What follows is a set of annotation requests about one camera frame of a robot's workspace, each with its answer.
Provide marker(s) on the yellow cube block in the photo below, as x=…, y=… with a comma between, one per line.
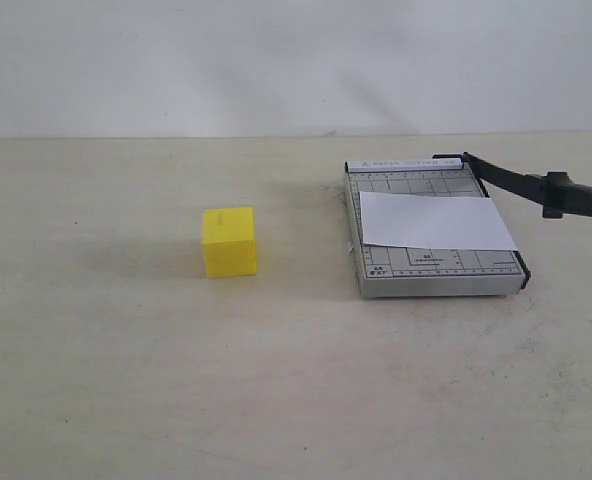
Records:
x=228, y=241

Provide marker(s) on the grey paper cutter base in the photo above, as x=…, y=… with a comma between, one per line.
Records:
x=399, y=272

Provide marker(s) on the white paper sheet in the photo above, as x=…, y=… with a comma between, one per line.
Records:
x=427, y=222

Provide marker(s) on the black cutter blade lever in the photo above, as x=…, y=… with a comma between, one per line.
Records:
x=555, y=192

